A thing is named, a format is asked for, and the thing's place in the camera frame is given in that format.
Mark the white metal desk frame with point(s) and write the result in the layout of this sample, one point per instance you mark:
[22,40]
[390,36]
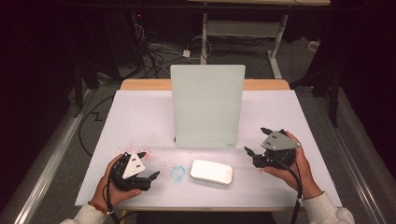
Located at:
[243,28]

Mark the wooden table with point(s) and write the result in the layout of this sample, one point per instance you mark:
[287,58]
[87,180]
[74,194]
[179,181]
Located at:
[143,84]

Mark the white eraser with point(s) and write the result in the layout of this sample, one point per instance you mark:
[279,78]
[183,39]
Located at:
[211,172]

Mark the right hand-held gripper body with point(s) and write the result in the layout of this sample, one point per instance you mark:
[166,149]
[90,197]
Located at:
[278,143]

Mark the person's right hand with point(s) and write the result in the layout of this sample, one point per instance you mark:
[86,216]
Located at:
[306,177]

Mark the person's left hand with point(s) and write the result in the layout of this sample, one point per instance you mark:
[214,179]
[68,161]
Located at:
[102,191]

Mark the white drawing board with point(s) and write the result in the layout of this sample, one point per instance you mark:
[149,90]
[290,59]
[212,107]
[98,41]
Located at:
[207,102]

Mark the aluminium rail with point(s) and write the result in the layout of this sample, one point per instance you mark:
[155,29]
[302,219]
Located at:
[351,161]
[53,161]

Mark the black stand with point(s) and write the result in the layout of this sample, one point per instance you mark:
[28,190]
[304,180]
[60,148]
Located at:
[334,99]
[77,93]

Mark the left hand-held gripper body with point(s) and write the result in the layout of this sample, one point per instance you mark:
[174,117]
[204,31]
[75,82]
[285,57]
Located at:
[133,166]

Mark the white power adapter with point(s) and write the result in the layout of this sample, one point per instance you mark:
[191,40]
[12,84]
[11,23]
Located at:
[186,53]

